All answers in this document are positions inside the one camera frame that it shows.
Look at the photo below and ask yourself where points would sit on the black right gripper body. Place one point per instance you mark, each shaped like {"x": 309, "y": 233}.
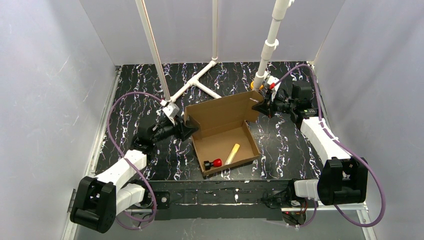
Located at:
{"x": 273, "y": 105}

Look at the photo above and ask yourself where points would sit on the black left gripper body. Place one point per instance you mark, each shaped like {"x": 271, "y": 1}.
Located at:
{"x": 179, "y": 127}

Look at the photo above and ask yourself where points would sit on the brown cardboard box sheet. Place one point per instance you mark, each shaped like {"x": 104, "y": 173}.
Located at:
{"x": 222, "y": 123}

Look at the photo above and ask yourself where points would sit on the red black small bottle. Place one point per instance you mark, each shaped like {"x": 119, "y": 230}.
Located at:
{"x": 208, "y": 165}

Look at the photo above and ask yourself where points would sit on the cream cylindrical stick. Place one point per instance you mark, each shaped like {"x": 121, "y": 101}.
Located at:
{"x": 232, "y": 154}

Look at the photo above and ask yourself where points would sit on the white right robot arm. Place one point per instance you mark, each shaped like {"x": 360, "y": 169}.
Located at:
{"x": 343, "y": 179}

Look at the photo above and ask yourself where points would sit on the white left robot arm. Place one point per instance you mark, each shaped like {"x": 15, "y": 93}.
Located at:
{"x": 101, "y": 198}

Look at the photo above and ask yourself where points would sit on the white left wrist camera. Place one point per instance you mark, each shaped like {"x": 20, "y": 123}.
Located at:
{"x": 170, "y": 110}

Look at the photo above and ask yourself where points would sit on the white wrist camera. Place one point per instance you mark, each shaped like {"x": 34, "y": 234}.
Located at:
{"x": 271, "y": 82}
{"x": 170, "y": 110}

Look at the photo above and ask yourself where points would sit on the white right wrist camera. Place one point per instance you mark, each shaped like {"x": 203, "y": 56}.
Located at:
{"x": 271, "y": 82}

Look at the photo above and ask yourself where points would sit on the white PVC pipe frame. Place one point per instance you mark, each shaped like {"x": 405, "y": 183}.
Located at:
{"x": 269, "y": 46}

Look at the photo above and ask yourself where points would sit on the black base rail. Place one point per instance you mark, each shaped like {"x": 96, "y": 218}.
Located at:
{"x": 224, "y": 199}

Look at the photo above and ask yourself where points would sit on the white wooden corner post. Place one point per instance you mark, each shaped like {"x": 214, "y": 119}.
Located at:
{"x": 143, "y": 14}

